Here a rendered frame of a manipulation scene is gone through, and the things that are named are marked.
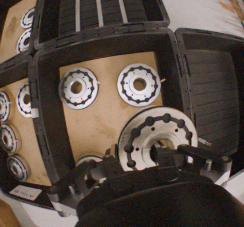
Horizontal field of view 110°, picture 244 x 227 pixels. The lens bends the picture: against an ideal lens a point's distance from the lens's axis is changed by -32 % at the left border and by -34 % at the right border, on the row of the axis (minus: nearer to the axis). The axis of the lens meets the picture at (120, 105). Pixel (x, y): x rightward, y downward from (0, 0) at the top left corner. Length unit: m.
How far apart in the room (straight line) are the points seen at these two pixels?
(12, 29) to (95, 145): 0.55
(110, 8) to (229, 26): 0.66
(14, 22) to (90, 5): 0.34
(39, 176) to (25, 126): 0.18
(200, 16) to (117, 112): 0.61
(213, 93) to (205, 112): 0.06
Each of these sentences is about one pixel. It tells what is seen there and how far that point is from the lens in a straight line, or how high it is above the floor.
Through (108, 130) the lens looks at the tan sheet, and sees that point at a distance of 0.33.
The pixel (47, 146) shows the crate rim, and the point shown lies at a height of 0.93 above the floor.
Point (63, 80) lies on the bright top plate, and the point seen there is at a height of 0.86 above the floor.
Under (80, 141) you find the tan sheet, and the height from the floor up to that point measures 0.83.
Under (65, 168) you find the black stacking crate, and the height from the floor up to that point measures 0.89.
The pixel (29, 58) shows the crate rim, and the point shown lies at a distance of 0.31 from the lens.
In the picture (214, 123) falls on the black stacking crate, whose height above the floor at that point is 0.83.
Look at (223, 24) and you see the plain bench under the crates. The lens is 0.82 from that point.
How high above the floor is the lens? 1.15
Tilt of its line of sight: 88 degrees down
